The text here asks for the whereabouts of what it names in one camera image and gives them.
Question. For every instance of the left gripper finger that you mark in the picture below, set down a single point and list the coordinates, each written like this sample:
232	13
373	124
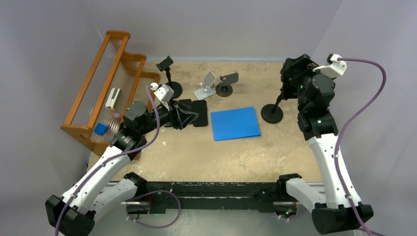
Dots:
187	118
182	112

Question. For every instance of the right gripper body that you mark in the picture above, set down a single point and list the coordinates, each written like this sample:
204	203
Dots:
305	66

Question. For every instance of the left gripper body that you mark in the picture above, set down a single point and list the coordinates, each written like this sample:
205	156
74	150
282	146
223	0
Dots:
173	116

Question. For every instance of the tall black phone stand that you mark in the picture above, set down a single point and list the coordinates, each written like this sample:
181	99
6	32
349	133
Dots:
272	113

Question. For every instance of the black round-base phone stand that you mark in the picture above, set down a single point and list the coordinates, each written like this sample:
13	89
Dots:
165	66

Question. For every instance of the black smartphone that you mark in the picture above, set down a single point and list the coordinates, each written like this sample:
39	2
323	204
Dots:
185	104

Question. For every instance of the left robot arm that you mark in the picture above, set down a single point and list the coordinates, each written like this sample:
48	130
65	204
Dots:
125	145

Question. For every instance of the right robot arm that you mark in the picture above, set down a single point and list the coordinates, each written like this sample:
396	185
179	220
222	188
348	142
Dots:
340	208

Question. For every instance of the white phone stand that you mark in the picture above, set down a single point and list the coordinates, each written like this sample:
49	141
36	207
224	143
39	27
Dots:
207	87

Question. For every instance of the blue mat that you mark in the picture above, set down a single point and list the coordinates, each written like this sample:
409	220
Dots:
235	124

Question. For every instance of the white rectangular device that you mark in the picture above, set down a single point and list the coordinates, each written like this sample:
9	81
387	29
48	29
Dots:
113	98

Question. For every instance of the orange wooden rack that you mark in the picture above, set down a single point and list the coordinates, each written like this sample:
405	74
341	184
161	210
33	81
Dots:
113	67

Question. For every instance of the blue small block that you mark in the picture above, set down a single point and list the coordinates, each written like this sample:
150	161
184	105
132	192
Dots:
101	129

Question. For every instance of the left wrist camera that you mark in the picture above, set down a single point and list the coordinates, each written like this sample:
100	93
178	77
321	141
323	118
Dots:
163	93

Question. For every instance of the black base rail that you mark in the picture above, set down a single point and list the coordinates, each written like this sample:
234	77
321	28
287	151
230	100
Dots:
265	197

